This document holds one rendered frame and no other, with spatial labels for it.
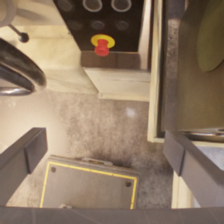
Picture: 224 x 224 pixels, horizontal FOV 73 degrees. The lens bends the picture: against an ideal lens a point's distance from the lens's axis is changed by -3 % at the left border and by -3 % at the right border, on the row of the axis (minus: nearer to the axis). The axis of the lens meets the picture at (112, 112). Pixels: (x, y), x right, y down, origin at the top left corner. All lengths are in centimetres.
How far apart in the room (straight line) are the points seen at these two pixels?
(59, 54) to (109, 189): 95
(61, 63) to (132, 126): 82
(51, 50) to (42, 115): 78
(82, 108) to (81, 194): 75
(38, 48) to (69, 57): 22
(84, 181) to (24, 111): 97
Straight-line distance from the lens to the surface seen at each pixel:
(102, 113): 148
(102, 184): 120
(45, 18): 55
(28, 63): 22
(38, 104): 172
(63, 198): 130
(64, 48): 106
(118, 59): 94
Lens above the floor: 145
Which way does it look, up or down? 81 degrees down
